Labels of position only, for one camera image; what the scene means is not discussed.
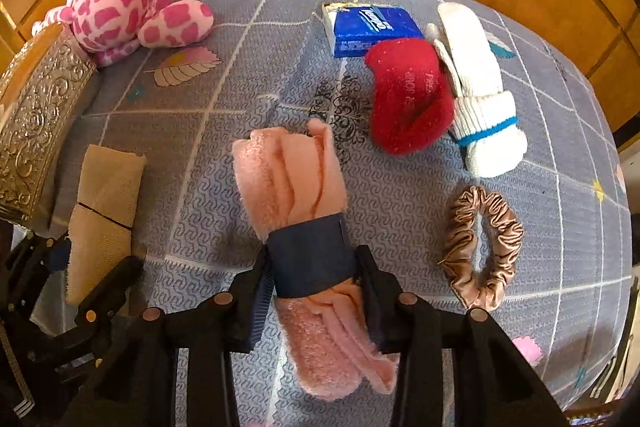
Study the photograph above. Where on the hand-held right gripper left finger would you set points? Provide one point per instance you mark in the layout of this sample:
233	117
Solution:
260	312

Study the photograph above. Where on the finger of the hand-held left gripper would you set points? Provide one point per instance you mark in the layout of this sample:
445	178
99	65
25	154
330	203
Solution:
35	267
112	292

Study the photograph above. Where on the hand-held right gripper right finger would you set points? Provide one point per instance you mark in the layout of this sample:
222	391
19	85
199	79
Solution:
380	332

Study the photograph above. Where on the cream towel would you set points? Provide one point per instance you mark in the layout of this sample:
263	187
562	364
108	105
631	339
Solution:
100	207

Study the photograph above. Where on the pink towel navy band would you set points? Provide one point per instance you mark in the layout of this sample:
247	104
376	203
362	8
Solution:
290	177

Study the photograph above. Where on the brown satin scrunchie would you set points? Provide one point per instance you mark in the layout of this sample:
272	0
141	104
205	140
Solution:
460	217

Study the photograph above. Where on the red fuzzy sock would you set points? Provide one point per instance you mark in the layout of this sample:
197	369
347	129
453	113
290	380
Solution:
400	107

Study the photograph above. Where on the white knit sock blue stripe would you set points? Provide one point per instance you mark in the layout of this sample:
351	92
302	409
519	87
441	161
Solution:
475	57

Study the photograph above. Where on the blue tissue pack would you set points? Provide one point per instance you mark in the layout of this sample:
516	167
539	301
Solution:
370	27

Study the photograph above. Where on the silver embossed tissue box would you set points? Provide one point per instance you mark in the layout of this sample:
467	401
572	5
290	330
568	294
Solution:
35	122

